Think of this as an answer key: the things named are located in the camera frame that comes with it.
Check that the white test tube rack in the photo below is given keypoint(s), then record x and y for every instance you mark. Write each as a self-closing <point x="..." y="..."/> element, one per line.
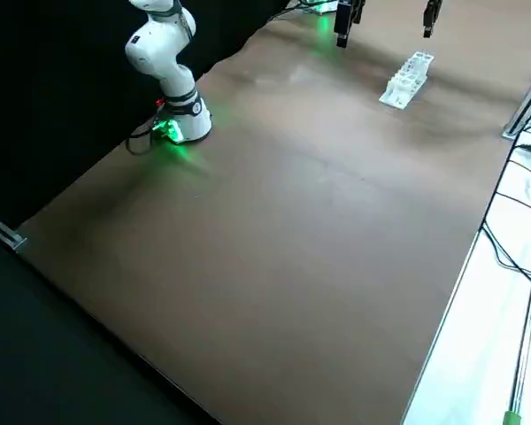
<point x="398" y="93"/>

